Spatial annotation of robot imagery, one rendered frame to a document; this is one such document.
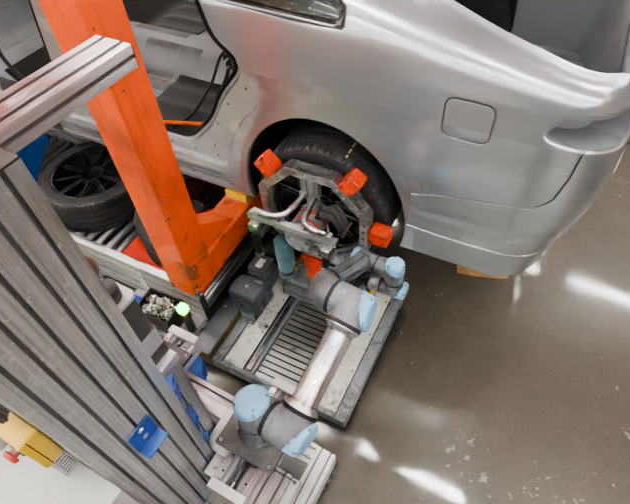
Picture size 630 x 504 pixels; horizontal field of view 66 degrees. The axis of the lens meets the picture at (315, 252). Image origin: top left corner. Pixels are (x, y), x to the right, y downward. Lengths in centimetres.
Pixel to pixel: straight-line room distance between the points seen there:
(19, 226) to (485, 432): 230
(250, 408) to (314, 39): 123
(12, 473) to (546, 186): 177
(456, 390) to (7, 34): 346
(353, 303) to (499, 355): 153
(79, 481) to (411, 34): 155
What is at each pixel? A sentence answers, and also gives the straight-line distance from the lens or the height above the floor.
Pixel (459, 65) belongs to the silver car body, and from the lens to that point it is 167.
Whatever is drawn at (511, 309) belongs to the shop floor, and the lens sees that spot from 307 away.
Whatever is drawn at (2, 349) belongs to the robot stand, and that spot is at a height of 178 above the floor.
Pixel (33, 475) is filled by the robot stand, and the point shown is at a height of 123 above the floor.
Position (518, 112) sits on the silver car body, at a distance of 168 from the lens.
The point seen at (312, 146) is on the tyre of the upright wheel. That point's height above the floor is 118.
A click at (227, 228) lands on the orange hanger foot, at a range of 247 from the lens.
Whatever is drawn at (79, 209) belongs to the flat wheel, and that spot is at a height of 48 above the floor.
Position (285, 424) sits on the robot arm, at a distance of 150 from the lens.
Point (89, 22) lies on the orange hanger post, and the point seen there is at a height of 185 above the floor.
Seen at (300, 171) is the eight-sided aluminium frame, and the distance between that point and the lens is 204.
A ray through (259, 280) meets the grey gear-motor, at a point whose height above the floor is 39.
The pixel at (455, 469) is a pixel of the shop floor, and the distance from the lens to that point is 259.
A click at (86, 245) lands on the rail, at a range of 309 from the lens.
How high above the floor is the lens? 244
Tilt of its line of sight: 50 degrees down
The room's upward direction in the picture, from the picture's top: 5 degrees counter-clockwise
